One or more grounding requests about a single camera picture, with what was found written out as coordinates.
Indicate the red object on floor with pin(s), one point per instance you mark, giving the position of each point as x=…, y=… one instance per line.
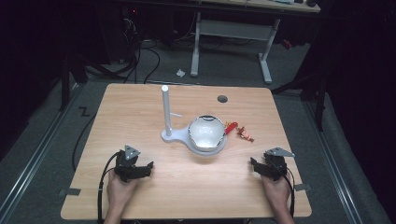
x=287, y=44

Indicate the black computer case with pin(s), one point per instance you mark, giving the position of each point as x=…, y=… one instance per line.
x=116, y=31

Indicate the person's left hand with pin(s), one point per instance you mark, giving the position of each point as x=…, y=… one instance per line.
x=120, y=189

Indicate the black metal stand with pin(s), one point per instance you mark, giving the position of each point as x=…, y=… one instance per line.
x=320, y=99
x=65, y=81

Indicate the white paper scrap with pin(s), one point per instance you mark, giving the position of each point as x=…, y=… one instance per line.
x=180, y=73

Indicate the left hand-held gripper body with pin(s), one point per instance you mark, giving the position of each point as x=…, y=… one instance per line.
x=124, y=165

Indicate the metal floor rail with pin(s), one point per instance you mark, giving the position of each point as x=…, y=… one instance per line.
x=34, y=155
x=333, y=161

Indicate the white bowl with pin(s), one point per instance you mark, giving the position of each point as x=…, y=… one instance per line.
x=206, y=132

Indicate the person's right hand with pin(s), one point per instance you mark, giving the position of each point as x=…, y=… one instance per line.
x=278, y=191

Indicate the red toy piece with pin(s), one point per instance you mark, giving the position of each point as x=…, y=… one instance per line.
x=231, y=128

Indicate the small red toy figure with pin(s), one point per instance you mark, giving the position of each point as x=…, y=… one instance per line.
x=245, y=134

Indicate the white stand with pole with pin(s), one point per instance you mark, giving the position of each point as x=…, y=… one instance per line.
x=167, y=109

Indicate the grey tape strip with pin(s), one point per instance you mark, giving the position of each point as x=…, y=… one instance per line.
x=70, y=192
x=302, y=187

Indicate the grey desk frame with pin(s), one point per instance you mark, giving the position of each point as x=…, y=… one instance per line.
x=233, y=31

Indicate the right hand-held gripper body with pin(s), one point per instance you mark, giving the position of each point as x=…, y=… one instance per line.
x=275, y=166

